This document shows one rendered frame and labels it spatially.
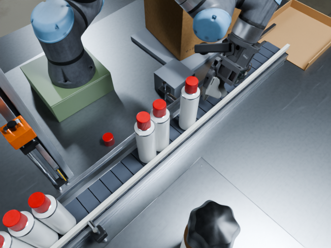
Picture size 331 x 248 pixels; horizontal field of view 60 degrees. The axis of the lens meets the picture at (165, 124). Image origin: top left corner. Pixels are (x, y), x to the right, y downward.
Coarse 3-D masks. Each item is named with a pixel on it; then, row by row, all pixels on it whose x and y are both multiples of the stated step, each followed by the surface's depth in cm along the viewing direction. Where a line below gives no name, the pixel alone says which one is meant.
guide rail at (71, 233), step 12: (288, 48) 105; (240, 84) 94; (228, 96) 91; (216, 108) 89; (204, 120) 87; (192, 132) 86; (156, 156) 80; (144, 168) 78; (132, 180) 76; (120, 192) 74; (108, 204) 73; (96, 216) 72; (72, 228) 69; (60, 240) 68
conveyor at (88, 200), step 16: (272, 48) 108; (256, 64) 103; (224, 96) 96; (176, 128) 89; (128, 160) 83; (112, 176) 80; (128, 176) 80; (144, 176) 80; (96, 192) 78; (112, 192) 78; (80, 208) 75
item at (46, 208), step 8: (40, 192) 57; (32, 200) 56; (40, 200) 56; (48, 200) 58; (56, 200) 60; (32, 208) 56; (40, 208) 56; (48, 208) 58; (56, 208) 60; (64, 208) 65; (40, 216) 58; (48, 216) 58; (56, 216) 61; (64, 216) 64; (72, 216) 71; (48, 224) 62; (56, 224) 63; (64, 224) 66; (72, 224) 70; (64, 232) 69
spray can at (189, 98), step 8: (192, 80) 72; (184, 88) 76; (192, 88) 72; (184, 96) 75; (192, 96) 75; (184, 104) 78; (192, 104) 77; (184, 112) 80; (192, 112) 80; (184, 120) 84; (192, 120) 84; (184, 128) 87
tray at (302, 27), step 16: (272, 16) 122; (288, 16) 125; (304, 16) 125; (320, 16) 122; (272, 32) 120; (288, 32) 120; (304, 32) 120; (320, 32) 120; (304, 48) 115; (320, 48) 115; (304, 64) 110
